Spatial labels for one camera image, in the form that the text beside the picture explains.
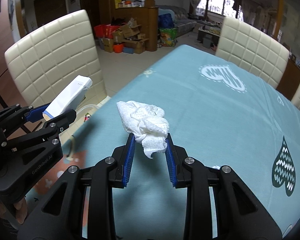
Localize clear plastic bin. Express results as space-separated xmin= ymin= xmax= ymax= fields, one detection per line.
xmin=75 ymin=104 xmax=100 ymax=116

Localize white carton box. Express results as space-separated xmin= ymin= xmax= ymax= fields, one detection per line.
xmin=42 ymin=75 xmax=93 ymax=121

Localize wooden divider cabinet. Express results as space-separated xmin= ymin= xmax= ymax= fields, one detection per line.
xmin=277 ymin=55 xmax=300 ymax=98
xmin=111 ymin=6 xmax=159 ymax=52

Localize row of bottles and boxes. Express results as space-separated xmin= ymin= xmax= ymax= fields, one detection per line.
xmin=114 ymin=0 xmax=147 ymax=9

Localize colourful printed bag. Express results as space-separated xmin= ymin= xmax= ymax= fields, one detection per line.
xmin=159 ymin=27 xmax=178 ymax=48

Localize grey sofa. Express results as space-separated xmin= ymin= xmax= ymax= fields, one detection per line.
xmin=175 ymin=6 xmax=203 ymax=34

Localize coffee table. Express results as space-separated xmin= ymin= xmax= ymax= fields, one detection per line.
xmin=197 ymin=22 xmax=222 ymax=48

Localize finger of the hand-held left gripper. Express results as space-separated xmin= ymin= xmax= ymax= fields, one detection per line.
xmin=0 ymin=109 xmax=77 ymax=153
xmin=0 ymin=104 xmax=47 ymax=131

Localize red shopping bags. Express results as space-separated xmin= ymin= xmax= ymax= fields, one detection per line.
xmin=94 ymin=24 xmax=120 ymax=40

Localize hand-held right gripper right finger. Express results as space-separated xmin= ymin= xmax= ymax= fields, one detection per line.
xmin=165 ymin=133 xmax=283 ymax=240

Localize white tissue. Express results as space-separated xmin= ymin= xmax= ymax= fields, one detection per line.
xmin=116 ymin=100 xmax=170 ymax=159

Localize dark wooden door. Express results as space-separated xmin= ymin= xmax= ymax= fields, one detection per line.
xmin=34 ymin=0 xmax=67 ymax=27

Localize blue bag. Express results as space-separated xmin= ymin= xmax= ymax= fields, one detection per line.
xmin=158 ymin=14 xmax=175 ymax=29

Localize person's left hand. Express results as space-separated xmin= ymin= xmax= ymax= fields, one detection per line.
xmin=0 ymin=197 xmax=28 ymax=225

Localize window with grille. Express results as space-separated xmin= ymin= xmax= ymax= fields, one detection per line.
xmin=197 ymin=0 xmax=243 ymax=18

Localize pile of cardboard boxes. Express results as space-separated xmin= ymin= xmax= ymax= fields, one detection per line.
xmin=102 ymin=22 xmax=150 ymax=55

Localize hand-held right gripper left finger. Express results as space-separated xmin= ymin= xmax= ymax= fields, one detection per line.
xmin=17 ymin=133 xmax=136 ymax=240

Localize light blue printed tablecloth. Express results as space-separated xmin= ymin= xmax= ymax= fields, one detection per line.
xmin=22 ymin=44 xmax=300 ymax=240

